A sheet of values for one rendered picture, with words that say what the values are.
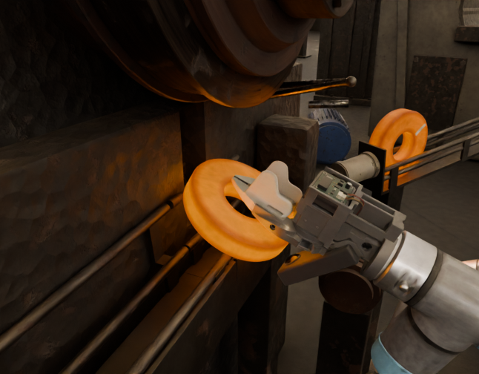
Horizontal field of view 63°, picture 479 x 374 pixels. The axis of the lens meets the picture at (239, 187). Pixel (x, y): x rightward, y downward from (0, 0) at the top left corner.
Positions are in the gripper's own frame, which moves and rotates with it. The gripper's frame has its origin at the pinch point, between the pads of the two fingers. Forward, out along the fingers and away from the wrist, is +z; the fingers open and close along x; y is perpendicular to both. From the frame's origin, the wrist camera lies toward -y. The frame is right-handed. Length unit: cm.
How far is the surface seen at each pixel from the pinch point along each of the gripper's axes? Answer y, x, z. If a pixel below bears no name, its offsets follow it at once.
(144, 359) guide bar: -5.0, 24.2, -4.5
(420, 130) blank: 4, -51, -20
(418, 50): -4, -271, -10
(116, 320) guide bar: -7.9, 21.0, 1.1
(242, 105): 12.6, 5.0, 1.8
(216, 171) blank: 0.8, 0.9, 3.5
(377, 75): -31, -277, 8
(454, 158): -1, -62, -32
